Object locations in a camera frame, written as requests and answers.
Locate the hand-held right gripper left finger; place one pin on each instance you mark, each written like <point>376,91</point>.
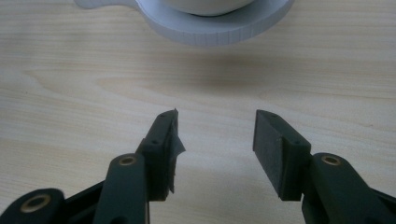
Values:
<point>160,155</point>

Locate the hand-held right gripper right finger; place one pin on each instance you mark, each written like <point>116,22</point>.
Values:
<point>280,155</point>

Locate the white key stand with pole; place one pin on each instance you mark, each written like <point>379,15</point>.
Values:
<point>211,29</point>

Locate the white bowl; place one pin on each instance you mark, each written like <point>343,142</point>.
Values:
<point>208,7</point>

